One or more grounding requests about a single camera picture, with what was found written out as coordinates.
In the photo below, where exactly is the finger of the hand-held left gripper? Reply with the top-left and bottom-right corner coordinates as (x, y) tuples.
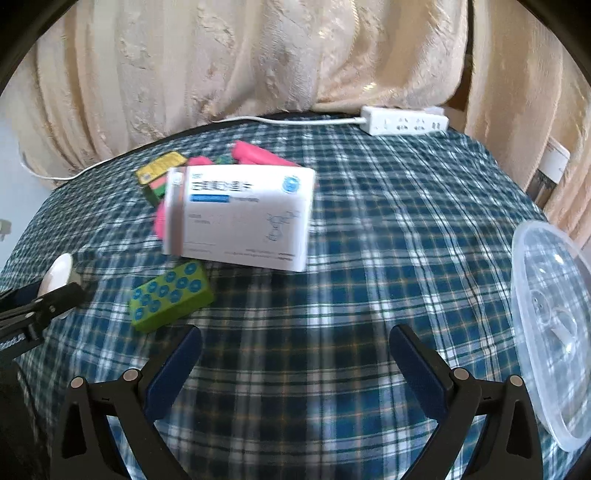
(0, 282), (87, 357)
(0, 282), (44, 308)

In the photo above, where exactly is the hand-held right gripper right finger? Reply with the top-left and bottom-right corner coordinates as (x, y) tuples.
(389, 323), (546, 480)

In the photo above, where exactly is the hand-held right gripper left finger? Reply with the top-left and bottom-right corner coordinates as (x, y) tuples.
(55, 323), (204, 480)

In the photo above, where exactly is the white round lid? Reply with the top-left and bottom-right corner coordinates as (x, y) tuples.
(37, 253), (86, 320)

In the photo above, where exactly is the large green dotted block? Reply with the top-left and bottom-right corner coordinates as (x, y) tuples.
(128, 259), (215, 333)

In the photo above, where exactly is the pink foam tube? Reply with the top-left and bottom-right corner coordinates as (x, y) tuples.
(154, 156), (214, 241)
(231, 141), (296, 168)

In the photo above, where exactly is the clear plastic bowl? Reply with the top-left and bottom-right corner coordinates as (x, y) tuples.
(510, 220), (591, 453)

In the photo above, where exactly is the white medicine box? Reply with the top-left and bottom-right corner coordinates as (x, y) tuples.
(161, 165), (317, 273)

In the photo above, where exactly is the yellow green box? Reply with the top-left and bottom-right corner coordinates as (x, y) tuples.
(135, 151), (187, 185)

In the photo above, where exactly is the blue plaid tablecloth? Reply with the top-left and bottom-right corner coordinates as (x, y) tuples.
(0, 122), (561, 480)

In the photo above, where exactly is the white power strip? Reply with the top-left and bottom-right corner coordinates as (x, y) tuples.
(360, 105), (451, 136)

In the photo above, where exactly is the white tower heater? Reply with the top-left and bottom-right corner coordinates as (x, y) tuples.
(526, 137), (571, 208)

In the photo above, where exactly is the narrow cream curtain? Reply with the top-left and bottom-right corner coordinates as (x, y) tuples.
(463, 28), (591, 245)

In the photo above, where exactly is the wide cream curtain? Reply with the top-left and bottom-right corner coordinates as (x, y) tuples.
(14, 0), (469, 190)

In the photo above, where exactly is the white power cable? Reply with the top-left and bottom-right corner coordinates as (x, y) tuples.
(18, 115), (368, 182)

